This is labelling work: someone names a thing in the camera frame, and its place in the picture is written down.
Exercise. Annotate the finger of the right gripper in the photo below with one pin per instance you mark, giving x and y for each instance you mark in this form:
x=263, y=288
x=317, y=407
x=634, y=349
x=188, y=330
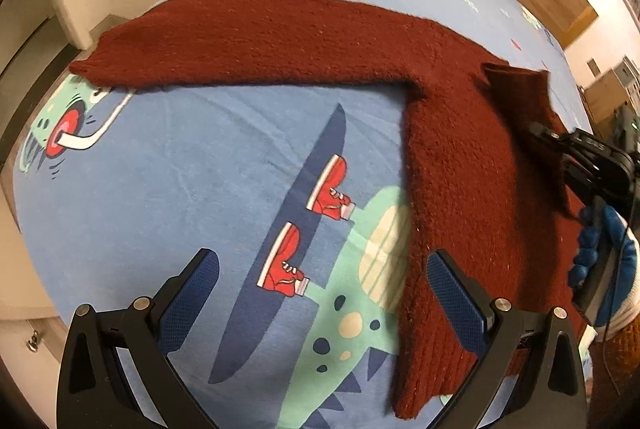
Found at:
x=549, y=139

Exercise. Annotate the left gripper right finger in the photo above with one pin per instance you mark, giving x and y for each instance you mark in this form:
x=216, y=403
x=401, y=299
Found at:
x=550, y=389

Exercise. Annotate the blue dinosaur print bedsheet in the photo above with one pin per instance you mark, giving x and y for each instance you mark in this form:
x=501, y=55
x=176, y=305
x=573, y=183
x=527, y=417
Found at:
x=300, y=193

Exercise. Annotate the right blue white gloved hand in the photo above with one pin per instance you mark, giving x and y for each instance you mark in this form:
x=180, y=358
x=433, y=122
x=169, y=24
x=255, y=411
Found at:
x=621, y=305

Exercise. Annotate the wooden bedside cabinet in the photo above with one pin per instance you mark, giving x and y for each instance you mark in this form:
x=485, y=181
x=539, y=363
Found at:
x=605, y=95

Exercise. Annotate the dark red knit sweater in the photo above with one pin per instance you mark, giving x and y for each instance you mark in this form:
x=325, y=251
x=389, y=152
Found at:
x=479, y=183

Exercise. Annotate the orange knit sleeve forearm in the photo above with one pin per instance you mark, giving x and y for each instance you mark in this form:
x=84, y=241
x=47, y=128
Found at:
x=615, y=391

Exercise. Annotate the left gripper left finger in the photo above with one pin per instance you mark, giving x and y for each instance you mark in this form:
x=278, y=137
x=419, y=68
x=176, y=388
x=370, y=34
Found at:
x=93, y=390

